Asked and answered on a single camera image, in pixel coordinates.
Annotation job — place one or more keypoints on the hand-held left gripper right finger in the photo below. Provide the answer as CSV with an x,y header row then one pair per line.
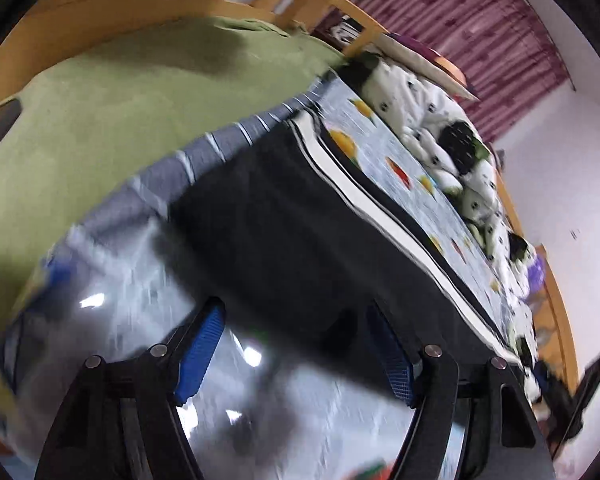
x,y
392,355

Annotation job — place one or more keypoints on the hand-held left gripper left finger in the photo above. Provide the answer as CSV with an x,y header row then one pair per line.
x,y
200,350

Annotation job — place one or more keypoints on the black pants with white waistband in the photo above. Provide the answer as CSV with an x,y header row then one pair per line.
x,y
280,235

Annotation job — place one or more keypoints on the fruit print plastic mat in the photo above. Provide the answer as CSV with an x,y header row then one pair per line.
x,y
130,285

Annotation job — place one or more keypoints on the purple plush toy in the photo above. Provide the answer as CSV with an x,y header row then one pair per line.
x,y
536,275

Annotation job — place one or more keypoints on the green bed sheet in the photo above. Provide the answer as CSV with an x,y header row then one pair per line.
x,y
130,100

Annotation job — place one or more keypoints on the white floral quilt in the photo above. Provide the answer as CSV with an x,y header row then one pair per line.
x,y
410,90

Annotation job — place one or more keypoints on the purple patterned pillow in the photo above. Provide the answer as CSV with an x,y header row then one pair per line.
x,y
420,57

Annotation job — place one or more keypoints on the dark flat device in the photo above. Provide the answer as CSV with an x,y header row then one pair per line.
x,y
0,125

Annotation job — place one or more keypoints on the maroon striped curtain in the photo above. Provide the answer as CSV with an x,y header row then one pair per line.
x,y
480,25

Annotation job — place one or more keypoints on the wooden bed frame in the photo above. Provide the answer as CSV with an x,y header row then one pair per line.
x,y
80,5

